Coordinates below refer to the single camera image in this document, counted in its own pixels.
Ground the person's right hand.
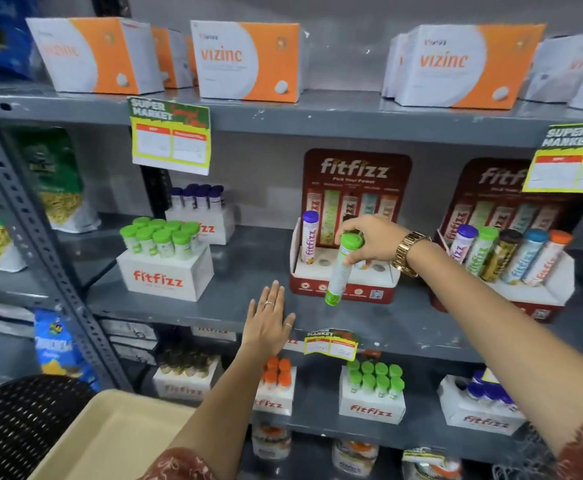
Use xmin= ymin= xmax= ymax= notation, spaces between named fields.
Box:
xmin=335 ymin=214 xmax=412 ymax=268

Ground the person's left hand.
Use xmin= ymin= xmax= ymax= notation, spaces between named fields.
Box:
xmin=241 ymin=280 xmax=296 ymax=361

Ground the red fitfizz display stand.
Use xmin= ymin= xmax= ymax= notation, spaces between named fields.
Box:
xmin=289 ymin=148 xmax=414 ymax=305
xmin=430 ymin=157 xmax=583 ymax=324

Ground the black cap gold tube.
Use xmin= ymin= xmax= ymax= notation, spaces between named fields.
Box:
xmin=480 ymin=228 xmax=524 ymax=283

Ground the beige plastic tray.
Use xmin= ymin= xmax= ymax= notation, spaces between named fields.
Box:
xmin=29 ymin=388 xmax=197 ymax=480

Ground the person's left forearm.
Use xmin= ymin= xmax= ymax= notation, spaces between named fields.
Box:
xmin=169 ymin=344 xmax=272 ymax=480

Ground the person's right forearm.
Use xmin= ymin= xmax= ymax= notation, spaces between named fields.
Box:
xmin=411 ymin=239 xmax=583 ymax=458

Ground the stack of flat white boxes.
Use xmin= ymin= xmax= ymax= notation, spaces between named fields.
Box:
xmin=99 ymin=318 xmax=160 ymax=367

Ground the row of white blue boxes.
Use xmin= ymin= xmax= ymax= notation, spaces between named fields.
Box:
xmin=0 ymin=299 xmax=37 ymax=338

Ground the gold wristwatch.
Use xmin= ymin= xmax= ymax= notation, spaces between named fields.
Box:
xmin=391 ymin=231 xmax=432 ymax=279

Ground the group of short orange-capped tubes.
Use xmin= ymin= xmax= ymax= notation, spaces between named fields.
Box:
xmin=261 ymin=355 xmax=292 ymax=391

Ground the white tube carton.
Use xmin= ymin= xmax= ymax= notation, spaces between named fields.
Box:
xmin=436 ymin=374 xmax=528 ymax=437
xmin=191 ymin=325 xmax=237 ymax=343
xmin=165 ymin=207 xmax=236 ymax=247
xmin=116 ymin=244 xmax=215 ymax=303
xmin=253 ymin=367 xmax=298 ymax=417
xmin=339 ymin=367 xmax=406 ymax=425
xmin=152 ymin=359 xmax=223 ymax=403

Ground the group of short brown-capped tubes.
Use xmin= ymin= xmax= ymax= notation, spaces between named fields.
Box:
xmin=159 ymin=349 xmax=220 ymax=379

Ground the white orange label jar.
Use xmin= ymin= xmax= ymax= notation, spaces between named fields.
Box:
xmin=251 ymin=422 xmax=292 ymax=461
xmin=331 ymin=438 xmax=379 ymax=479
xmin=401 ymin=446 xmax=464 ymax=480

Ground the group of short green-capped tubes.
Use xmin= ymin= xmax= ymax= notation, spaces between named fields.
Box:
xmin=119 ymin=216 xmax=201 ymax=261
xmin=346 ymin=359 xmax=406 ymax=399

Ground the group of short purple-capped tubes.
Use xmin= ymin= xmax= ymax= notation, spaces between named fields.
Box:
xmin=170 ymin=183 xmax=225 ymax=211
xmin=464 ymin=369 xmax=518 ymax=411

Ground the large yellow green price sign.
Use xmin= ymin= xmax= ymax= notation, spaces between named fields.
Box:
xmin=522 ymin=122 xmax=583 ymax=194
xmin=127 ymin=96 xmax=211 ymax=177

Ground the blue snack bag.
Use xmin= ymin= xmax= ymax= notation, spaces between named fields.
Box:
xmin=33 ymin=308 xmax=101 ymax=393

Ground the row of orange white cartons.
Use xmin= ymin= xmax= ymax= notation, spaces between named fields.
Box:
xmin=25 ymin=16 xmax=583 ymax=115

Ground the black perforated chair orange seat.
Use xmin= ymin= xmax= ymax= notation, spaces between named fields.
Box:
xmin=0 ymin=374 xmax=98 ymax=480

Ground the dark blue foil bag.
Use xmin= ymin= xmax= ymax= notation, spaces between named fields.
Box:
xmin=0 ymin=0 xmax=40 ymax=83

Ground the metal wire basket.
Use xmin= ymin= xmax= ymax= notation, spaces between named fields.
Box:
xmin=491 ymin=422 xmax=560 ymax=480

